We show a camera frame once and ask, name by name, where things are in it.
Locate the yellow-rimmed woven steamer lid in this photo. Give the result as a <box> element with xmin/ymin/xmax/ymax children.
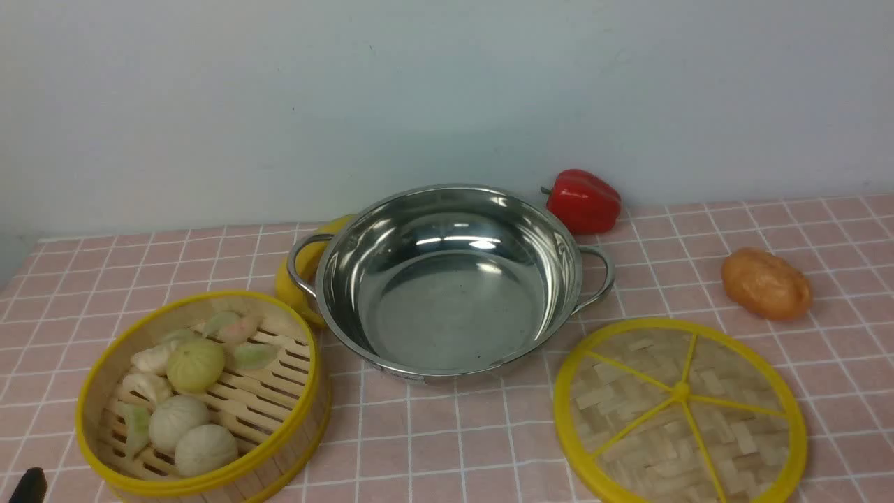
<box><xmin>553</xmin><ymin>318</ymin><xmax>808</xmax><ymax>502</ymax></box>

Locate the yellow-rimmed bamboo steamer basket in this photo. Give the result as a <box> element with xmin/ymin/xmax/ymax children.
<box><xmin>75</xmin><ymin>291</ymin><xmax>332</xmax><ymax>502</ymax></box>

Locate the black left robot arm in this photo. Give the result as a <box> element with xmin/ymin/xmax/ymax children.
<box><xmin>8</xmin><ymin>466</ymin><xmax>48</xmax><ymax>503</ymax></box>

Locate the stainless steel pot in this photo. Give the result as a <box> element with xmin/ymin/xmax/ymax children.
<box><xmin>286</xmin><ymin>184</ymin><xmax>615</xmax><ymax>381</ymax></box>

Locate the yellow banana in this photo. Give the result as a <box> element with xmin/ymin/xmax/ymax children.
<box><xmin>274</xmin><ymin>214</ymin><xmax>355</xmax><ymax>329</ymax></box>

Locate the red bell pepper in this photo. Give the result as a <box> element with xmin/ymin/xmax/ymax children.
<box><xmin>541</xmin><ymin>169</ymin><xmax>622</xmax><ymax>235</ymax></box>

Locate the pink dumpling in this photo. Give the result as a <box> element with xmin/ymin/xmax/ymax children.
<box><xmin>215</xmin><ymin>315</ymin><xmax>263</xmax><ymax>346</ymax></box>

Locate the green dumpling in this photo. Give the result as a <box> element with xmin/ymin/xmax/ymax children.
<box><xmin>118</xmin><ymin>403</ymin><xmax>151</xmax><ymax>459</ymax></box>
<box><xmin>201</xmin><ymin>311</ymin><xmax>242</xmax><ymax>338</ymax></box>
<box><xmin>228</xmin><ymin>342</ymin><xmax>280</xmax><ymax>370</ymax></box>

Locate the yellow-green steamed bun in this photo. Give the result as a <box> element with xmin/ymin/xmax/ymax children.
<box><xmin>166</xmin><ymin>340</ymin><xmax>226</xmax><ymax>394</ymax></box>

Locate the white dumpling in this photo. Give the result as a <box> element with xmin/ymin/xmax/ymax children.
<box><xmin>131</xmin><ymin>340</ymin><xmax>184</xmax><ymax>377</ymax></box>
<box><xmin>122</xmin><ymin>373</ymin><xmax>175</xmax><ymax>407</ymax></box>

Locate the white steamed bun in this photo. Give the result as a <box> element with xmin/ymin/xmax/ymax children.
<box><xmin>148</xmin><ymin>395</ymin><xmax>210</xmax><ymax>453</ymax></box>
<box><xmin>175</xmin><ymin>424</ymin><xmax>240</xmax><ymax>478</ymax></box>

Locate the orange bread roll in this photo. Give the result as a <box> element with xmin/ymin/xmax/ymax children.
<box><xmin>721</xmin><ymin>247</ymin><xmax>813</xmax><ymax>321</ymax></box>

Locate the pink checkered tablecloth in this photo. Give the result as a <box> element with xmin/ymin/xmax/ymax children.
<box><xmin>1</xmin><ymin>194</ymin><xmax>893</xmax><ymax>502</ymax></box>

